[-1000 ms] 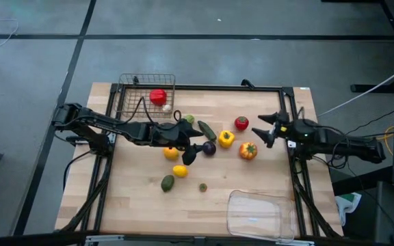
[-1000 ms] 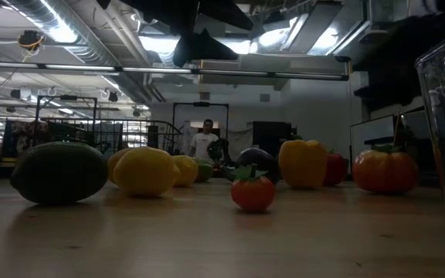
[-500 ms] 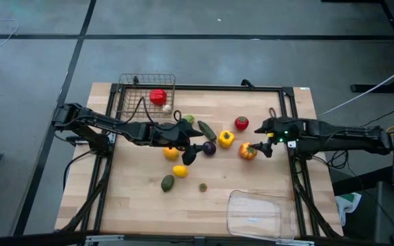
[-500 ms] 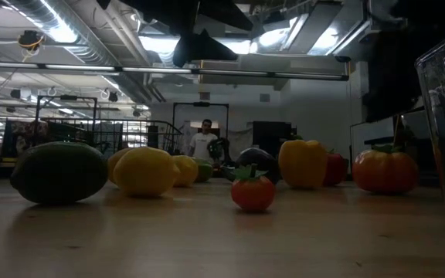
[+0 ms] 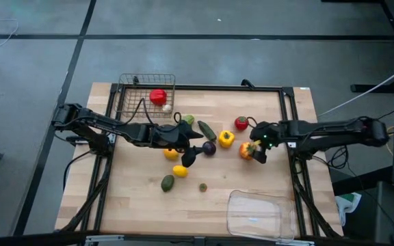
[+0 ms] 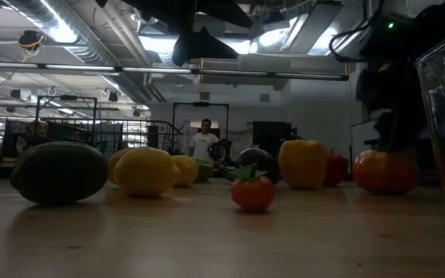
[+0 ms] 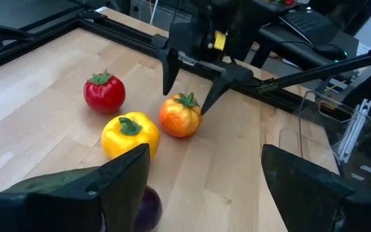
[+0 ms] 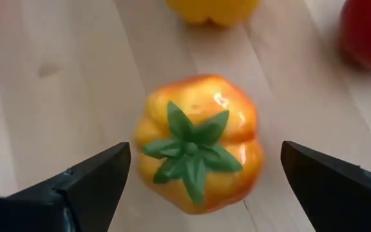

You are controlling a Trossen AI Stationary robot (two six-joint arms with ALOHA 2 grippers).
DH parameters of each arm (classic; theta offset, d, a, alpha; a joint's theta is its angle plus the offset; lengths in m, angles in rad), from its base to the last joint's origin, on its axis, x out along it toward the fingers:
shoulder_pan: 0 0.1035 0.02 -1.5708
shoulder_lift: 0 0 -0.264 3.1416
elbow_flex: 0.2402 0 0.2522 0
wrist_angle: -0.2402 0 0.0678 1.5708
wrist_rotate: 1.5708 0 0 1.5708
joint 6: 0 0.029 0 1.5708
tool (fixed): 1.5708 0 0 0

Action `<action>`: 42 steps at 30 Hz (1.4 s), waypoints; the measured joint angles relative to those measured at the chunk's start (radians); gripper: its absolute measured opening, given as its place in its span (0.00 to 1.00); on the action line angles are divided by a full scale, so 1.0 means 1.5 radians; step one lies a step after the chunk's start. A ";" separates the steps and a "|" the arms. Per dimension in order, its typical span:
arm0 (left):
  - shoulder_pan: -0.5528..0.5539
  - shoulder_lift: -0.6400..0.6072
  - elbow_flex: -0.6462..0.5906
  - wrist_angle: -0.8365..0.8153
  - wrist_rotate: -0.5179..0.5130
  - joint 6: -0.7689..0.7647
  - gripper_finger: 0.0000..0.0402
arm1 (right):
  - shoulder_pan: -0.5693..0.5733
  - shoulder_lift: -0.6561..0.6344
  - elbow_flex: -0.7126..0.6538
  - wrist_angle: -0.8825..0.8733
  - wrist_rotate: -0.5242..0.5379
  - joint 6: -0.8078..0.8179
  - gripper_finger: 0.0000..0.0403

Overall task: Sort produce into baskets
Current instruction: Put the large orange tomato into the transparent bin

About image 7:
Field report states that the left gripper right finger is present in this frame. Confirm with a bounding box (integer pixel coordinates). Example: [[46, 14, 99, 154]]
[[261, 144, 371, 232]]

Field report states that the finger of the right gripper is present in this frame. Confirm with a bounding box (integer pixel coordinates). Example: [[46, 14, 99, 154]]
[[157, 48, 184, 97], [200, 72, 238, 116]]

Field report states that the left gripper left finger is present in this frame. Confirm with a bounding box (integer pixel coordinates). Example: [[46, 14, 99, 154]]
[[0, 143, 151, 232]]

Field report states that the orange tomato with green stem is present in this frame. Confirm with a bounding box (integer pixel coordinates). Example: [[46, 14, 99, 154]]
[[158, 92, 204, 139]]

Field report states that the red tomato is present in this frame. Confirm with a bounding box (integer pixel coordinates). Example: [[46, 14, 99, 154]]
[[82, 69, 127, 115]]

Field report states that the purple round eggplant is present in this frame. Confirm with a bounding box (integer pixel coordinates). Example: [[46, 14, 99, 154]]
[[133, 185, 163, 232]]

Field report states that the yellow bell pepper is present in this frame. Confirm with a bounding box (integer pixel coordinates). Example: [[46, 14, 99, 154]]
[[100, 111, 161, 162]]

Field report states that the bowl of toy produce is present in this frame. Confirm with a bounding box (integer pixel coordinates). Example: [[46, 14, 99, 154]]
[[265, 0, 298, 7]]

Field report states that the yellow tag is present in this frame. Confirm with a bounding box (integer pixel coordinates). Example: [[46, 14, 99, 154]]
[[213, 30, 227, 52]]

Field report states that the dark green cucumber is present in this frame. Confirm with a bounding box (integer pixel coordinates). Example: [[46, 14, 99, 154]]
[[1, 165, 102, 195]]

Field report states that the clear plastic bin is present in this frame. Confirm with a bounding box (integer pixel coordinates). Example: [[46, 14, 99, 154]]
[[296, 89, 371, 195]]

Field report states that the black desk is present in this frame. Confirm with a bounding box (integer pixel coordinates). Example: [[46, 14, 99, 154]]
[[249, 0, 361, 70]]

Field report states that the black keyboard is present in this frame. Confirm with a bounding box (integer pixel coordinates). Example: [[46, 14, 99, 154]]
[[278, 7, 338, 45]]

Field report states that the black diagonal bar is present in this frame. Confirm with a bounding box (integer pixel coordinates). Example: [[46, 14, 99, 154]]
[[258, 44, 371, 95]]

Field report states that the black computer mouse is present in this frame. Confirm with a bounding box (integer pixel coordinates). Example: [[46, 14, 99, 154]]
[[313, 43, 348, 63]]

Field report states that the black metal table frame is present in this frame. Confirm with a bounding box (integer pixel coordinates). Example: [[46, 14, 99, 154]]
[[0, 8, 333, 114]]

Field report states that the black clamp handle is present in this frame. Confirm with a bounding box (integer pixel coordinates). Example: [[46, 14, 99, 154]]
[[0, 24, 35, 53]]

